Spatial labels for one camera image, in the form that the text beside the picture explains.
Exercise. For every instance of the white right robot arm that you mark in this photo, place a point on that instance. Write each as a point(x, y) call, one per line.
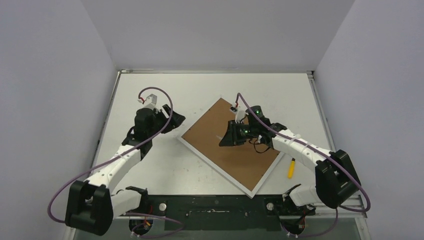
point(335, 177)

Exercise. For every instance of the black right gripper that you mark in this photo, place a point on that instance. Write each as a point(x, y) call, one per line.
point(236, 133)

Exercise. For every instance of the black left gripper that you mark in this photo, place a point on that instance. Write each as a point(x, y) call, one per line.
point(176, 120)

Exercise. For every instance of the yellow handle screwdriver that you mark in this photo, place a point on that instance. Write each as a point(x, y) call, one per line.
point(291, 168)

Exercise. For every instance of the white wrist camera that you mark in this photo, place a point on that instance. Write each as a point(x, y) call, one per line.
point(149, 102)
point(240, 113)

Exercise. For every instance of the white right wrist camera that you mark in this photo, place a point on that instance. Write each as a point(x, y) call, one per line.
point(240, 113)

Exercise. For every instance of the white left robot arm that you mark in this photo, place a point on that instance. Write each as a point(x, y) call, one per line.
point(92, 206)

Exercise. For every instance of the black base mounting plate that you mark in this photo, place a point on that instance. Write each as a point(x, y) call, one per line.
point(218, 213)

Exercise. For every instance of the white picture frame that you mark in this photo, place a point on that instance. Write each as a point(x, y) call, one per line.
point(241, 165)

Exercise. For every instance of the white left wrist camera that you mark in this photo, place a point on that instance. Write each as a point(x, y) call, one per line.
point(149, 102)

